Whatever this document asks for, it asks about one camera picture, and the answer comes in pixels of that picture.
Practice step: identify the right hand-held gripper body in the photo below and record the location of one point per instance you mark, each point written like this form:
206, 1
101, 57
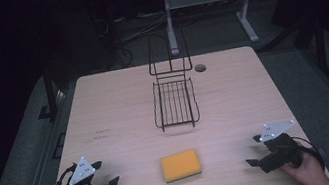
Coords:
280, 150

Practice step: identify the yellow sponge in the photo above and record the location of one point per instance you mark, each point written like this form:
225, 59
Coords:
180, 165

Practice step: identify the person's right hand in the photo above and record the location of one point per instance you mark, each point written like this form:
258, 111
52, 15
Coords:
307, 171

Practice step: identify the black metal stand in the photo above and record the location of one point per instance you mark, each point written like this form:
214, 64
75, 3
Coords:
50, 94
321, 49

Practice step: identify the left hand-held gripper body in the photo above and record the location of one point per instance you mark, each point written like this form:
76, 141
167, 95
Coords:
80, 174

